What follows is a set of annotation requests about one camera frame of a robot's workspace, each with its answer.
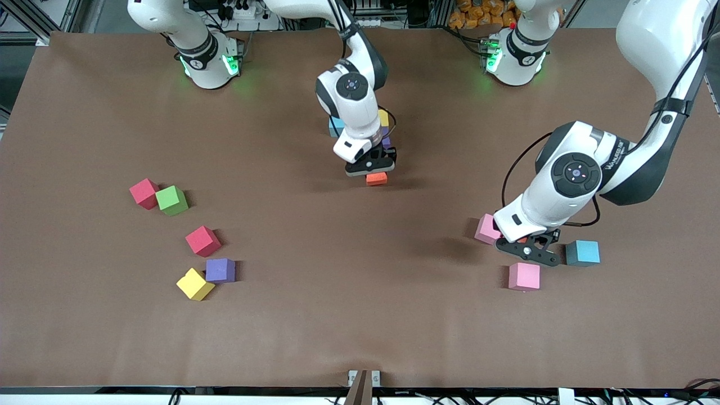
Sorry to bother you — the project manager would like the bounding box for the pink foam block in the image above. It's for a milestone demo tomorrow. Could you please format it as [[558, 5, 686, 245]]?
[[508, 262, 541, 291], [474, 213, 502, 245]]

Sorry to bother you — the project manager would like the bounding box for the red foam block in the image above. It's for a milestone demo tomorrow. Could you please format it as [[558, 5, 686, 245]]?
[[185, 225, 222, 258], [129, 178, 160, 210]]

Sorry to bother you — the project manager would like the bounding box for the green foam block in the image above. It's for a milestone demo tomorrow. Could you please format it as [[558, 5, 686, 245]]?
[[155, 185, 189, 217]]

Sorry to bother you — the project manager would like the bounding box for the orange packaged goods pile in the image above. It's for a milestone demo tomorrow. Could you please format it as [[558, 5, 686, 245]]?
[[448, 0, 521, 30]]

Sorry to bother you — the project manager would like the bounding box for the dark slanted metal bar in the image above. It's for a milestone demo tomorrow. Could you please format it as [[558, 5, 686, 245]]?
[[343, 370, 375, 405]]

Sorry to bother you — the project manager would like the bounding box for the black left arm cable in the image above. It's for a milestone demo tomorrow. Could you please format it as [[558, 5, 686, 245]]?
[[501, 132, 601, 227]]

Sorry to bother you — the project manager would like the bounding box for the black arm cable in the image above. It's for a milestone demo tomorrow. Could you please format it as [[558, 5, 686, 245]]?
[[501, 132, 601, 227], [377, 106, 398, 137]]

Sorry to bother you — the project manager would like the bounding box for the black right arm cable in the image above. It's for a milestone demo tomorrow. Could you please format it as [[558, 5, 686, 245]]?
[[377, 106, 398, 137]]

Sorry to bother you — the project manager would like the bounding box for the white metal bracket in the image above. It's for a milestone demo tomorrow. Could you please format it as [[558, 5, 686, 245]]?
[[348, 370, 381, 388]]

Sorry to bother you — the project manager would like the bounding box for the aluminium frame profile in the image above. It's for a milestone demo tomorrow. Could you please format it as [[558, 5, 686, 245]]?
[[0, 0, 85, 47]]

